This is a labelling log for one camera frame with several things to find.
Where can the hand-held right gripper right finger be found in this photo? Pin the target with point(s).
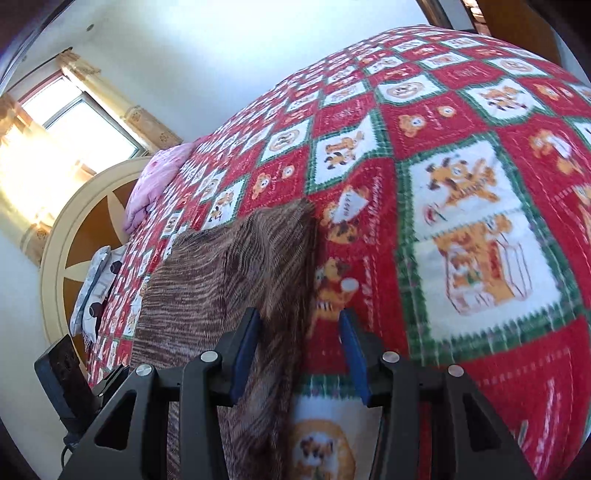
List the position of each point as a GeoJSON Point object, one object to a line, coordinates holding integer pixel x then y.
{"type": "Point", "coordinates": [355, 360]}

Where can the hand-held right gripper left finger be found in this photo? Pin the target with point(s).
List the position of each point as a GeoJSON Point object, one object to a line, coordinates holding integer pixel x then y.
{"type": "Point", "coordinates": [244, 360]}

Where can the brown knit sweater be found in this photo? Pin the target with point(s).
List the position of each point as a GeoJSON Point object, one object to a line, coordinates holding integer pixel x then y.
{"type": "Point", "coordinates": [221, 277]}

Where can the white black-spotted pillow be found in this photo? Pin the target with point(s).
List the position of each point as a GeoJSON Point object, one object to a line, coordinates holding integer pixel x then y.
{"type": "Point", "coordinates": [87, 323]}

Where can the grey patterned pillow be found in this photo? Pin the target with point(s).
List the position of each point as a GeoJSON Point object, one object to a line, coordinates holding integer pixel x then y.
{"type": "Point", "coordinates": [96, 272]}

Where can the cream and brown headboard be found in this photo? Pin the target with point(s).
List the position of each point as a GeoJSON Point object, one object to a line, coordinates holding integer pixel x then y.
{"type": "Point", "coordinates": [60, 240]}

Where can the pink quilt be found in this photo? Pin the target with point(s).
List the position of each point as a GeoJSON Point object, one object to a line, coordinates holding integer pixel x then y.
{"type": "Point", "coordinates": [152, 184]}

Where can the red patchwork printed blanket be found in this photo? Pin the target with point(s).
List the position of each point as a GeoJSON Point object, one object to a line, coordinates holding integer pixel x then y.
{"type": "Point", "coordinates": [461, 138]}

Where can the window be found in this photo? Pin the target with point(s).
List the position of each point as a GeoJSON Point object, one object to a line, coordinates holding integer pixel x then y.
{"type": "Point", "coordinates": [87, 124]}

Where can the curtain rod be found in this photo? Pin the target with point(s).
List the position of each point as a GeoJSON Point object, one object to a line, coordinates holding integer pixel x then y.
{"type": "Point", "coordinates": [46, 62]}

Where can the brown wooden door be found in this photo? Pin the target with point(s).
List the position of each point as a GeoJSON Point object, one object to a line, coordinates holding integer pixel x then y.
{"type": "Point", "coordinates": [517, 23]}

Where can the dark wooden door frame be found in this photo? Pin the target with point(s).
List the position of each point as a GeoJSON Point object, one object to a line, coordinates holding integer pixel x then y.
{"type": "Point", "coordinates": [436, 11]}

